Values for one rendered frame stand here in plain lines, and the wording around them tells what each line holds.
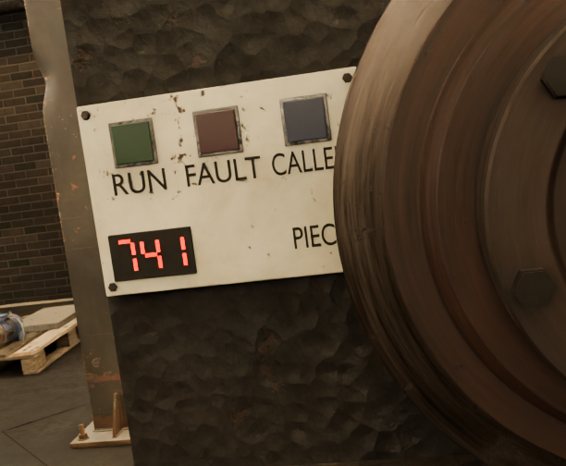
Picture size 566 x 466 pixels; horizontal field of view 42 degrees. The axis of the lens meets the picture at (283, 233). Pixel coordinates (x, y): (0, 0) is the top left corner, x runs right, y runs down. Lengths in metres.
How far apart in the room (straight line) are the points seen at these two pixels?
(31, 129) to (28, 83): 0.42
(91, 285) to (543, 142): 3.03
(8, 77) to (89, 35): 6.76
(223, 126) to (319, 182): 0.10
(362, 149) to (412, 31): 0.09
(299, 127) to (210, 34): 0.12
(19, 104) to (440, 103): 7.01
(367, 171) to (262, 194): 0.17
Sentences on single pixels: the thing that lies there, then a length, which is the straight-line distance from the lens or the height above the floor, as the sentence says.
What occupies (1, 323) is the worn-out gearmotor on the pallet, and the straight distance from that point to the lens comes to 5.14.
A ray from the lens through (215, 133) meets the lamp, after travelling 0.68.
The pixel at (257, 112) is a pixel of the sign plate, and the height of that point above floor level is 1.21.
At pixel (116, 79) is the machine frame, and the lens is 0.73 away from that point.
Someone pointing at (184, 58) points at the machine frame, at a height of 1.27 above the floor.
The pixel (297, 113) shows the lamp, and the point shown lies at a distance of 0.67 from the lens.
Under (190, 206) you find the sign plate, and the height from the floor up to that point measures 1.14.
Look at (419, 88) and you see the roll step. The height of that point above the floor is 1.21.
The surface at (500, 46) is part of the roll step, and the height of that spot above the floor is 1.22.
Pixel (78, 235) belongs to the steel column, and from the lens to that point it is 3.37.
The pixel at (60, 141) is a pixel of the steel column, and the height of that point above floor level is 1.32.
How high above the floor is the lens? 1.18
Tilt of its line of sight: 7 degrees down
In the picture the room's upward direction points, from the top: 7 degrees counter-clockwise
